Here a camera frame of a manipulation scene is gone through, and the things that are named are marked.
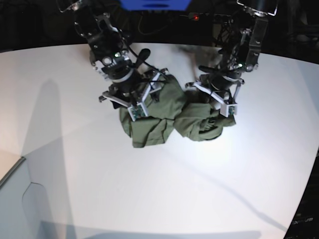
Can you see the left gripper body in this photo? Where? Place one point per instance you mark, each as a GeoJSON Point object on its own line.
{"type": "Point", "coordinates": [221, 89]}

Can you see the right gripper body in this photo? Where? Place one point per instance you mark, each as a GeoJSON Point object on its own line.
{"type": "Point", "coordinates": [136, 88]}

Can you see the green t-shirt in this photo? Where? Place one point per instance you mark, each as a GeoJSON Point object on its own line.
{"type": "Point", "coordinates": [173, 111]}

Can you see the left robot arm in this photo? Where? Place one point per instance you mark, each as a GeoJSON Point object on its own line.
{"type": "Point", "coordinates": [239, 54]}

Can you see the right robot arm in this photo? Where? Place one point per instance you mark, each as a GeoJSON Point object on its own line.
{"type": "Point", "coordinates": [113, 59]}

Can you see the black power strip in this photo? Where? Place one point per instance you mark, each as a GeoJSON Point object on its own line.
{"type": "Point", "coordinates": [215, 18]}

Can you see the blue box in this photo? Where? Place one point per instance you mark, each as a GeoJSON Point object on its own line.
{"type": "Point", "coordinates": [139, 5]}

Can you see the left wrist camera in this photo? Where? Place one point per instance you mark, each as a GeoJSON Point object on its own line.
{"type": "Point", "coordinates": [228, 110]}

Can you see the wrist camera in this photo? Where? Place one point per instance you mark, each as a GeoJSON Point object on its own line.
{"type": "Point", "coordinates": [137, 112]}
{"type": "Point", "coordinates": [228, 110]}

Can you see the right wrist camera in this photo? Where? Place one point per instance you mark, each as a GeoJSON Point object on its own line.
{"type": "Point", "coordinates": [137, 112]}

